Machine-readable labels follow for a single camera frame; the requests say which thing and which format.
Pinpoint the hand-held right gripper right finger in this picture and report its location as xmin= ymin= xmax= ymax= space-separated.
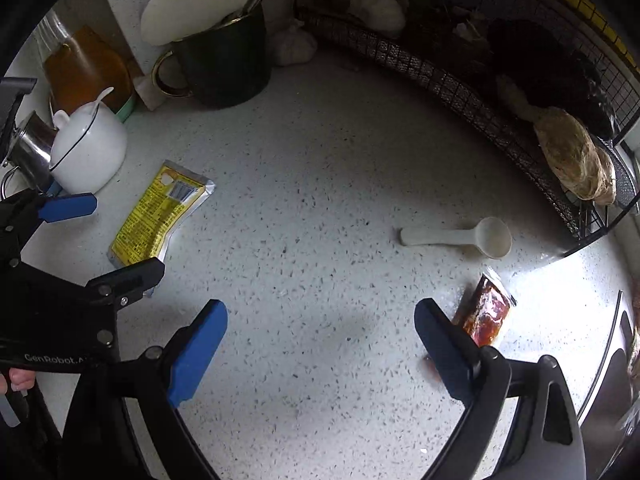
xmin=414 ymin=298 xmax=587 ymax=480

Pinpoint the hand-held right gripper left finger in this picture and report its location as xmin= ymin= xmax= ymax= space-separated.
xmin=60 ymin=299 xmax=228 ymax=480

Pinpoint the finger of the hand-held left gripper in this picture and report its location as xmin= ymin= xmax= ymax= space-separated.
xmin=0 ymin=192 xmax=98 ymax=267
xmin=85 ymin=257 xmax=166 ymax=311

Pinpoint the red sauce sachet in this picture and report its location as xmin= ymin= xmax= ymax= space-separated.
xmin=450 ymin=267 xmax=517 ymax=348

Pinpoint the yellow foil sachet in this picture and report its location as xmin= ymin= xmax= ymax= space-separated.
xmin=108 ymin=160 xmax=217 ymax=301

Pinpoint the person's left hand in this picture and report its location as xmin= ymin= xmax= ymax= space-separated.
xmin=0 ymin=367 xmax=38 ymax=396

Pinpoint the white lidded sugar jar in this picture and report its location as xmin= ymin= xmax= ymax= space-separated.
xmin=49 ymin=86 xmax=128 ymax=195

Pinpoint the stainless steel pot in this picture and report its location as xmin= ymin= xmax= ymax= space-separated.
xmin=0 ymin=112 xmax=60 ymax=196

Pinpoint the green plastic tray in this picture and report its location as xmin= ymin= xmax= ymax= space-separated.
xmin=114 ymin=94 xmax=137 ymax=122

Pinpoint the white plastic spoon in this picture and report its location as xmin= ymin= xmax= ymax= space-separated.
xmin=399 ymin=216 xmax=512 ymax=260

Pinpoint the cooking oil bottle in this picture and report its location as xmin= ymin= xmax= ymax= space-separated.
xmin=37 ymin=12 xmax=136 ymax=116

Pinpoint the stainless steel sink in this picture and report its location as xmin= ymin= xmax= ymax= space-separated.
xmin=575 ymin=290 xmax=640 ymax=480

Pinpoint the ginger root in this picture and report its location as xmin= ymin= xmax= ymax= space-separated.
xmin=534 ymin=108 xmax=617 ymax=204

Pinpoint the white flat ladle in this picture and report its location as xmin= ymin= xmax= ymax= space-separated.
xmin=140 ymin=0 xmax=249 ymax=48

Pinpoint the garlic bulb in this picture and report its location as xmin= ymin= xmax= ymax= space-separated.
xmin=270 ymin=20 xmax=318 ymax=67
xmin=330 ymin=0 xmax=407 ymax=38

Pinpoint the dark dotted bag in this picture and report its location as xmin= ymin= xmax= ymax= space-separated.
xmin=487 ymin=17 xmax=618 ymax=141

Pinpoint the dark mug gold handle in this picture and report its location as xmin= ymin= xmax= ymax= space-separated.
xmin=152 ymin=2 xmax=273 ymax=110

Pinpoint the black wire rack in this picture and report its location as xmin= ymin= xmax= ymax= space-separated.
xmin=295 ymin=0 xmax=640 ymax=256

